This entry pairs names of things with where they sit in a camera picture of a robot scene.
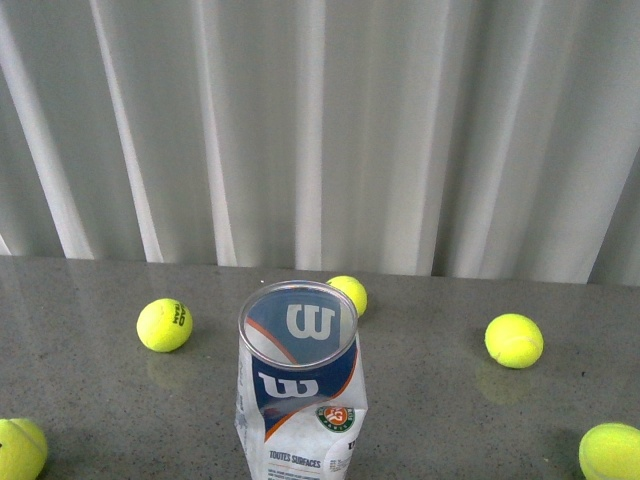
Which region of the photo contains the yellow tennis ball far left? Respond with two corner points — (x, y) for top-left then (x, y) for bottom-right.
(327, 275), (368, 317)

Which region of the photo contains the yellow tennis ball near left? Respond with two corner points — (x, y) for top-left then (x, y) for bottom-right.
(1, 418), (48, 480)

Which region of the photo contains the yellow Roland Garros tennis ball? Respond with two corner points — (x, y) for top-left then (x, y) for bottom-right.
(579, 423), (639, 479)

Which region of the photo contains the yellow tennis ball middle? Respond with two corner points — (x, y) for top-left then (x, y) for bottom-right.
(485, 313), (544, 369)

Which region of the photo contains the yellow Head Team tennis ball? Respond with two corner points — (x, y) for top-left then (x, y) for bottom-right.
(136, 298), (193, 353)

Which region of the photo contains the white pleated curtain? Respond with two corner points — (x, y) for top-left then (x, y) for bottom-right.
(1, 1), (639, 285)

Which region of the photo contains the clear Wilson tennis ball can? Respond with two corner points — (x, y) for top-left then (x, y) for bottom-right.
(235, 281), (368, 479)

